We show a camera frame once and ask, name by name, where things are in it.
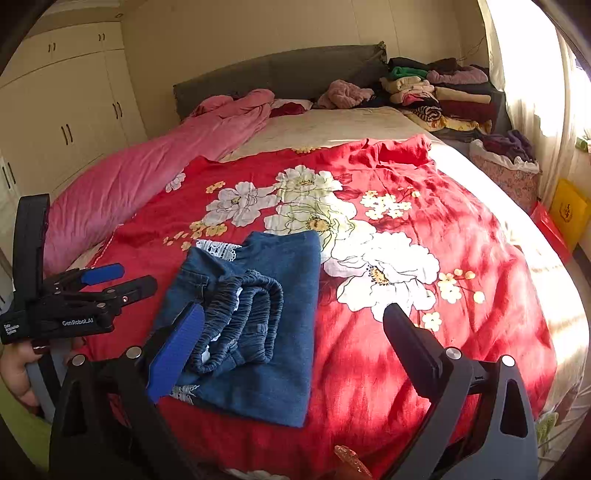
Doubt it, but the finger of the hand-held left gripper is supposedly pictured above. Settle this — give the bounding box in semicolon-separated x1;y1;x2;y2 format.
44;262;126;292
60;275;159;317

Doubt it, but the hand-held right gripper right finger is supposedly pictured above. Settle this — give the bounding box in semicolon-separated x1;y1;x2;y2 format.
382;302;541;480

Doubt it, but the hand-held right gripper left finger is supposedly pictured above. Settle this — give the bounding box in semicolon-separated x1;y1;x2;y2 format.
48;302;206;480

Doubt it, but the blue denim pants lace trim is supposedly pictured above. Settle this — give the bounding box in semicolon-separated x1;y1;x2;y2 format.
151;230;322;428

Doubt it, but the person's left forearm green sleeve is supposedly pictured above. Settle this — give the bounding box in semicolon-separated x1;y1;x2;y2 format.
0;383;51;472

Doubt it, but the person's left hand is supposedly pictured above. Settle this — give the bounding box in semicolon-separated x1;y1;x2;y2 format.
0;342;43;408

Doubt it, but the pink quilt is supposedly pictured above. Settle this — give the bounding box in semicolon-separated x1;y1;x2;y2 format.
44;89;276;278

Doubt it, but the red floral bedsheet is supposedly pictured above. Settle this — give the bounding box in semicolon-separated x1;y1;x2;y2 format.
78;134;557;480

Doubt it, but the pink glittery object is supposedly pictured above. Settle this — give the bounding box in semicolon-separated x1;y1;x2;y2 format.
334;445;373;480

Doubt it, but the cream wardrobe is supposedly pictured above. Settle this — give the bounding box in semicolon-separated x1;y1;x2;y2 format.
0;21;148;259

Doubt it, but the red box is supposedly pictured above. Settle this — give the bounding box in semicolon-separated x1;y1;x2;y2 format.
530;200;571;264

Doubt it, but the floral laundry basket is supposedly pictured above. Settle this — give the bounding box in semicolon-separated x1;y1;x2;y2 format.
468;129;542;214

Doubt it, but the yellow bag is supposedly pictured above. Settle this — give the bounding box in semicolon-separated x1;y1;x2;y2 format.
549;178;591;252

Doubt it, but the dark red garment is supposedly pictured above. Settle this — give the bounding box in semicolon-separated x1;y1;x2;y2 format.
270;100;308;119

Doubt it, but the stack of folded clothes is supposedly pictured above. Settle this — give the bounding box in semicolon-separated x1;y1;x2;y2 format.
379;56;502;136

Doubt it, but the crumpled pink garment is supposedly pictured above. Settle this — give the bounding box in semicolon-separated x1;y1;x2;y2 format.
316;79;375;110

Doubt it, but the grey headboard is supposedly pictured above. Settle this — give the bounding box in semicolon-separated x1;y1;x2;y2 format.
173;42;387;121

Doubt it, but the white curtain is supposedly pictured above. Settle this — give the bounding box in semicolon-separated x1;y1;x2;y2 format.
478;0;579;208

